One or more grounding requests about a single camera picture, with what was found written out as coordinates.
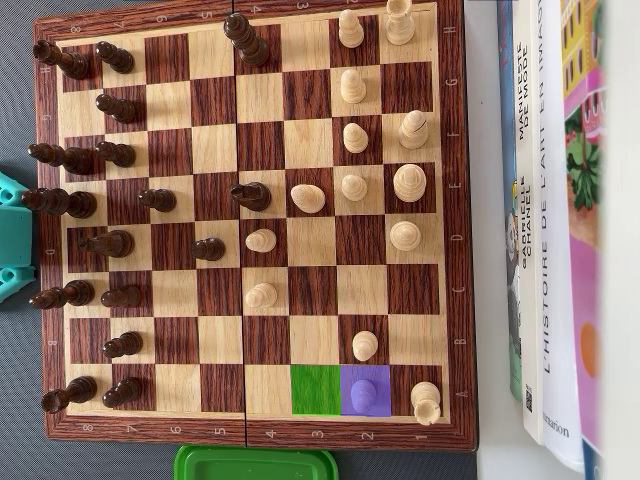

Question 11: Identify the light wooden pawn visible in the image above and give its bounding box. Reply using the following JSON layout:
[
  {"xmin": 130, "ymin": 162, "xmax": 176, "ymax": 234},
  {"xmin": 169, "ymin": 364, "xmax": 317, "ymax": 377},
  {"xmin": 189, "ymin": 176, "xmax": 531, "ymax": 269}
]
[
  {"xmin": 340, "ymin": 173, "xmax": 370, "ymax": 203},
  {"xmin": 351, "ymin": 329, "xmax": 380, "ymax": 363},
  {"xmin": 349, "ymin": 379, "xmax": 377, "ymax": 415},
  {"xmin": 337, "ymin": 9, "xmax": 366, "ymax": 50},
  {"xmin": 244, "ymin": 282, "xmax": 279, "ymax": 310},
  {"xmin": 342, "ymin": 122, "xmax": 370, "ymax": 155},
  {"xmin": 244, "ymin": 228, "xmax": 278, "ymax": 254},
  {"xmin": 339, "ymin": 68, "xmax": 369, "ymax": 105}
]

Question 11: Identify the dark wooden knight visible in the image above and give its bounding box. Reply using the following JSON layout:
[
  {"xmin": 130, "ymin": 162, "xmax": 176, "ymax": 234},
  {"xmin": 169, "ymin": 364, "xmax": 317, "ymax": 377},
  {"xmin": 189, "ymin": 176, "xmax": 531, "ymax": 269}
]
[
  {"xmin": 77, "ymin": 229, "xmax": 136, "ymax": 259},
  {"xmin": 229, "ymin": 181, "xmax": 273, "ymax": 212}
]

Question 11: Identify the light wooden king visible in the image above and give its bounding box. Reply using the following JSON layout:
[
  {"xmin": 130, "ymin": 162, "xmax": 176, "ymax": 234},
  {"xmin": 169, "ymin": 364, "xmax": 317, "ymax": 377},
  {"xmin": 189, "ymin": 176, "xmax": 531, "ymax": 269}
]
[{"xmin": 392, "ymin": 163, "xmax": 428, "ymax": 204}]

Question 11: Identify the dark wooden pawn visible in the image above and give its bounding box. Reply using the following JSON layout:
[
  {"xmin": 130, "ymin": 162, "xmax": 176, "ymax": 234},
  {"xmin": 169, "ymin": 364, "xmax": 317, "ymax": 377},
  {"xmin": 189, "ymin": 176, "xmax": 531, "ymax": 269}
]
[
  {"xmin": 102, "ymin": 331, "xmax": 145, "ymax": 360},
  {"xmin": 100, "ymin": 284, "xmax": 143, "ymax": 309},
  {"xmin": 101, "ymin": 376, "xmax": 144, "ymax": 409},
  {"xmin": 94, "ymin": 41, "xmax": 136, "ymax": 75},
  {"xmin": 138, "ymin": 188, "xmax": 178, "ymax": 213},
  {"xmin": 193, "ymin": 237, "xmax": 227, "ymax": 262},
  {"xmin": 95, "ymin": 141, "xmax": 138, "ymax": 169},
  {"xmin": 95, "ymin": 93, "xmax": 138, "ymax": 125}
]

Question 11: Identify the wooden folding chessboard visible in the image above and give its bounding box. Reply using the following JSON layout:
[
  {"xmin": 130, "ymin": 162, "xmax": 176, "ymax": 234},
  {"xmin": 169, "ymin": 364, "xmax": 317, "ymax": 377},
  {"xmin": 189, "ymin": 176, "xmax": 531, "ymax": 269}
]
[{"xmin": 31, "ymin": 0, "xmax": 477, "ymax": 454}]

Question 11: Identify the light wooden rook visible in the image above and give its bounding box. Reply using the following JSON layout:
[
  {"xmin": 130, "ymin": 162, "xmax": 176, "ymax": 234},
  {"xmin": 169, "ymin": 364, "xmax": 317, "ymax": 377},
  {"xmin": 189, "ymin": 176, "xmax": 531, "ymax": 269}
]
[
  {"xmin": 385, "ymin": 0, "xmax": 417, "ymax": 47},
  {"xmin": 410, "ymin": 380, "xmax": 443, "ymax": 428}
]

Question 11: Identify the blue spine book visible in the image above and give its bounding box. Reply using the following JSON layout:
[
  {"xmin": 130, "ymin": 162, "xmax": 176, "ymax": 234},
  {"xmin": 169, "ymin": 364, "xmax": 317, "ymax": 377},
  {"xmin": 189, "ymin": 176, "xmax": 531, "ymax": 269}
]
[{"xmin": 496, "ymin": 0, "xmax": 526, "ymax": 404}]

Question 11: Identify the dark wooden queen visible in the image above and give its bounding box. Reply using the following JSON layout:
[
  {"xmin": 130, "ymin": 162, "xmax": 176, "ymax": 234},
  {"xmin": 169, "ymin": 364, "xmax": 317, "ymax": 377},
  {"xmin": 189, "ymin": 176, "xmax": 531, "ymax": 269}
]
[{"xmin": 222, "ymin": 13, "xmax": 272, "ymax": 68}]

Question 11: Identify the white Gabrielle Chanel book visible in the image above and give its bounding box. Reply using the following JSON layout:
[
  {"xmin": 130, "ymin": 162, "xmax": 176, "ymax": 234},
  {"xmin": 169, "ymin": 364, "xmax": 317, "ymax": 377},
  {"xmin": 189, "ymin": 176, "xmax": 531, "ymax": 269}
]
[{"xmin": 509, "ymin": 0, "xmax": 547, "ymax": 447}]

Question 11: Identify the white art history book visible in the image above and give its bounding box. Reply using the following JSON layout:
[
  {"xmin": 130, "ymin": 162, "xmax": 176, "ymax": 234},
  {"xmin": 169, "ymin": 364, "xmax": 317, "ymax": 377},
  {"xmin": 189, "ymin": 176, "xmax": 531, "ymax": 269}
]
[{"xmin": 535, "ymin": 0, "xmax": 587, "ymax": 474}]

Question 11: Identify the green plastic lid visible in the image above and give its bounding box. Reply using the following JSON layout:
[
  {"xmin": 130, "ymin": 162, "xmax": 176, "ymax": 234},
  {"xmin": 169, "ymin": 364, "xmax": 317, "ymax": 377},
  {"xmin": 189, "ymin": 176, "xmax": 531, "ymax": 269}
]
[{"xmin": 173, "ymin": 443, "xmax": 339, "ymax": 480}]

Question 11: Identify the dark wooden bishop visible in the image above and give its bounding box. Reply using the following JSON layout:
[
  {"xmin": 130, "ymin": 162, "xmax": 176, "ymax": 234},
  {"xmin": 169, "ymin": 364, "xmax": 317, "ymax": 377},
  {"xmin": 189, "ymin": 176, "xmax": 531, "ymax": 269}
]
[
  {"xmin": 29, "ymin": 279, "xmax": 96, "ymax": 310},
  {"xmin": 27, "ymin": 142, "xmax": 96, "ymax": 176}
]

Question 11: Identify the dark wooden king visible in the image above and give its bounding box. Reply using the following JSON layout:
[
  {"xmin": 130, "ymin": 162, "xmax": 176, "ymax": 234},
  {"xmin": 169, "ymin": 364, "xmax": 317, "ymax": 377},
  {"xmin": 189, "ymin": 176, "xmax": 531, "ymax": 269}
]
[{"xmin": 20, "ymin": 187, "xmax": 99, "ymax": 220}]

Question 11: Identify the pink colourful book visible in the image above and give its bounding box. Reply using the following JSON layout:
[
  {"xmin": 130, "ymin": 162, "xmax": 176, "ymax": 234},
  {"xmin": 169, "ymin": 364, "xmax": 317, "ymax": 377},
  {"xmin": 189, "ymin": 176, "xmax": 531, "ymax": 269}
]
[{"xmin": 558, "ymin": 0, "xmax": 610, "ymax": 480}]

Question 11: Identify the dark wooden rook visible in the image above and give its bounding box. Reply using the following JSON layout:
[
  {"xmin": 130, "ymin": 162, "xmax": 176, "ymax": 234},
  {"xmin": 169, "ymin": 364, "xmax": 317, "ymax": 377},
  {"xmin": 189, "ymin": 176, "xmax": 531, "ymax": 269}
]
[
  {"xmin": 40, "ymin": 375, "xmax": 99, "ymax": 415},
  {"xmin": 32, "ymin": 39, "xmax": 93, "ymax": 81}
]

